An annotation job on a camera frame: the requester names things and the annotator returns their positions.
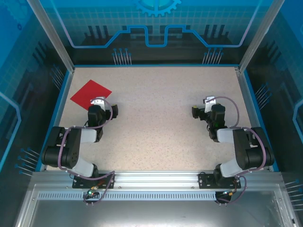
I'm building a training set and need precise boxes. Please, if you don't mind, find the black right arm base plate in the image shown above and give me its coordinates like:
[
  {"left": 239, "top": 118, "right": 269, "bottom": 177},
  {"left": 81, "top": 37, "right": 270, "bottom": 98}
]
[{"left": 198, "top": 172, "right": 242, "bottom": 189}]

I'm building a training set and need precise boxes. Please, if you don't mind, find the slotted metal cable duct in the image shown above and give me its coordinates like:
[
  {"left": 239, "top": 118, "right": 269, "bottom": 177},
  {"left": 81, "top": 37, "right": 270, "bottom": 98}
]
[{"left": 37, "top": 192, "right": 217, "bottom": 201}]

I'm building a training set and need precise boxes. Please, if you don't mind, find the cable connector with green light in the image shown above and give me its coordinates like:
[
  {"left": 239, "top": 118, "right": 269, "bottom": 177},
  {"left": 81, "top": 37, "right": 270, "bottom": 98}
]
[
  {"left": 221, "top": 189, "right": 237, "bottom": 198},
  {"left": 86, "top": 186, "right": 99, "bottom": 198}
]

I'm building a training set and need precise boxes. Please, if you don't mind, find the aluminium mounting rail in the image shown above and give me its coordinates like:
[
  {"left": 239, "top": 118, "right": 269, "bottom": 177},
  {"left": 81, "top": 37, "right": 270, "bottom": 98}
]
[{"left": 32, "top": 170, "right": 282, "bottom": 188}]

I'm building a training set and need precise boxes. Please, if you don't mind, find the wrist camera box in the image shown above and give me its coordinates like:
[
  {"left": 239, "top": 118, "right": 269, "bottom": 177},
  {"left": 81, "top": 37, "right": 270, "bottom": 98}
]
[
  {"left": 90, "top": 96, "right": 107, "bottom": 111},
  {"left": 203, "top": 96, "right": 217, "bottom": 112}
]

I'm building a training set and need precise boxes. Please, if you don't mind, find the blue-edged side frame rail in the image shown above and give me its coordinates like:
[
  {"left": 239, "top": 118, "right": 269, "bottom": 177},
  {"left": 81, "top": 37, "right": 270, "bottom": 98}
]
[
  {"left": 35, "top": 68, "right": 76, "bottom": 172},
  {"left": 236, "top": 67, "right": 280, "bottom": 173}
]

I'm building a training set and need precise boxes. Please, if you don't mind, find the red square paper sheet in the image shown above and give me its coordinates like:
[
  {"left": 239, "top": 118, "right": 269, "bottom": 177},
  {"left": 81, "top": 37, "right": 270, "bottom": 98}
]
[{"left": 70, "top": 79, "right": 112, "bottom": 111}]

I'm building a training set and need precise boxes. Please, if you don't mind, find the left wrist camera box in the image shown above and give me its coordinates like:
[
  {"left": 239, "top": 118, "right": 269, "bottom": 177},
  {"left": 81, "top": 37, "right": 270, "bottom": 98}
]
[{"left": 90, "top": 96, "right": 107, "bottom": 111}]

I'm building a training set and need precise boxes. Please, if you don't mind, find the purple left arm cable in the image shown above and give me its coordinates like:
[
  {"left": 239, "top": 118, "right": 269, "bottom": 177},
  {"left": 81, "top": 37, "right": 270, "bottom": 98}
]
[{"left": 58, "top": 97, "right": 116, "bottom": 206}]

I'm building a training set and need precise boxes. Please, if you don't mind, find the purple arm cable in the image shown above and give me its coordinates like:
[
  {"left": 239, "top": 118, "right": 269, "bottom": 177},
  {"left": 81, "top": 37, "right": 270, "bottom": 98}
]
[
  {"left": 205, "top": 96, "right": 273, "bottom": 204},
  {"left": 58, "top": 97, "right": 116, "bottom": 206}
]

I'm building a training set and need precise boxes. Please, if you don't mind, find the metal tray plate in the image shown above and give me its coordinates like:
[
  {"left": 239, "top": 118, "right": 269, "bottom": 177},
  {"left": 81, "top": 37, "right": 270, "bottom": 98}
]
[{"left": 14, "top": 183, "right": 300, "bottom": 227}]

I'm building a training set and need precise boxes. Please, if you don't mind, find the blue back frame rail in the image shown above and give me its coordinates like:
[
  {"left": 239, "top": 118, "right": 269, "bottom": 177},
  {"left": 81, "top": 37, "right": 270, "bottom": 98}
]
[{"left": 73, "top": 63, "right": 240, "bottom": 69}]

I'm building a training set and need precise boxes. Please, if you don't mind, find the aluminium enclosure post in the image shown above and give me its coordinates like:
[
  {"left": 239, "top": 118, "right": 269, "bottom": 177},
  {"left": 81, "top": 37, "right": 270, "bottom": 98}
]
[
  {"left": 26, "top": 0, "right": 76, "bottom": 73},
  {"left": 238, "top": 0, "right": 286, "bottom": 73}
]

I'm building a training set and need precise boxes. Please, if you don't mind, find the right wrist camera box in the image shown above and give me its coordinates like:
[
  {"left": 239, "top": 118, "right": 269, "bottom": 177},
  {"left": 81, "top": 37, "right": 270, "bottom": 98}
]
[{"left": 203, "top": 96, "right": 217, "bottom": 112}]

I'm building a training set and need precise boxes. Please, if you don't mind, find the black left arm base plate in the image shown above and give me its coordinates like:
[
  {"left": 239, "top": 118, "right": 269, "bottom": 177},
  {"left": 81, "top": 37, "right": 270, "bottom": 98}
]
[{"left": 72, "top": 174, "right": 116, "bottom": 189}]

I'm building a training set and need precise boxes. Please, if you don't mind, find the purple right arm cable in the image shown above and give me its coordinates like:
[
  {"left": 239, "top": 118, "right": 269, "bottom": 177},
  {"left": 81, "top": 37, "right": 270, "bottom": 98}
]
[{"left": 205, "top": 96, "right": 273, "bottom": 204}]

